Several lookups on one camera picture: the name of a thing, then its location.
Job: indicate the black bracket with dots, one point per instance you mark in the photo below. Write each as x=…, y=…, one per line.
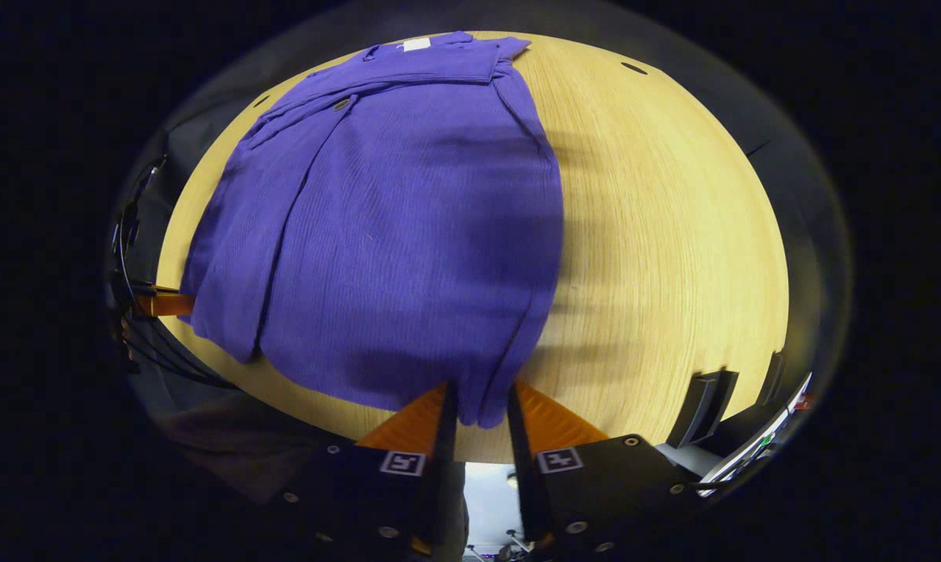
x=772, y=378
x=701, y=410

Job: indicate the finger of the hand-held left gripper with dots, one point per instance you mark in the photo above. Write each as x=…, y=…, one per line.
x=166, y=304

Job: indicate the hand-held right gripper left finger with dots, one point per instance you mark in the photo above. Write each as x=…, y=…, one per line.
x=442, y=484

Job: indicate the purple shirt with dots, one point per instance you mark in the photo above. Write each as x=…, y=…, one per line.
x=400, y=234

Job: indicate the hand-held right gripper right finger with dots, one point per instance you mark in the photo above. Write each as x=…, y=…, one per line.
x=525, y=484

